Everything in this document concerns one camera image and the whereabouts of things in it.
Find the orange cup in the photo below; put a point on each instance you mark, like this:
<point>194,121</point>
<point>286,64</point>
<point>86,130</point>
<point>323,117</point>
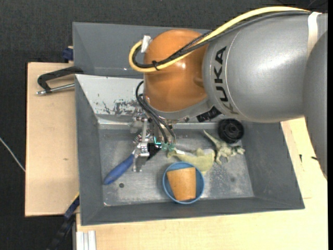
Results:
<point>182,182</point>

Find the green toy dinosaur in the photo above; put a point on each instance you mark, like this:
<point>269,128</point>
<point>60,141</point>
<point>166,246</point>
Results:
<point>223,150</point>

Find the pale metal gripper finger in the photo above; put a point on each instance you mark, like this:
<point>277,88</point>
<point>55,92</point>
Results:
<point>143,160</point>
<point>135,163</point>

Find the black round wheel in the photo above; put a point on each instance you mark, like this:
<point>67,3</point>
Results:
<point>231,130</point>

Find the brown cardboard board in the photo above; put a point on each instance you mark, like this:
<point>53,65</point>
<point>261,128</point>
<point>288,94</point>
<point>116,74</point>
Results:
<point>49,144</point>

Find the black cylinder on white bracket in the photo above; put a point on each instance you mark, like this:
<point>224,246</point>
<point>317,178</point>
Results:
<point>208,115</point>

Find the pale green cloth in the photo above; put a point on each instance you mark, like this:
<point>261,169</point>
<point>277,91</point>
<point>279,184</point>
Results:
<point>201,159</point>

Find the blue round bowl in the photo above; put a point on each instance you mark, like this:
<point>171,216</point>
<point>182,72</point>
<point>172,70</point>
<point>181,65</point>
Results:
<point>166,189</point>

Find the grey metal bin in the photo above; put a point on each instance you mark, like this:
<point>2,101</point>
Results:
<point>145,191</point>

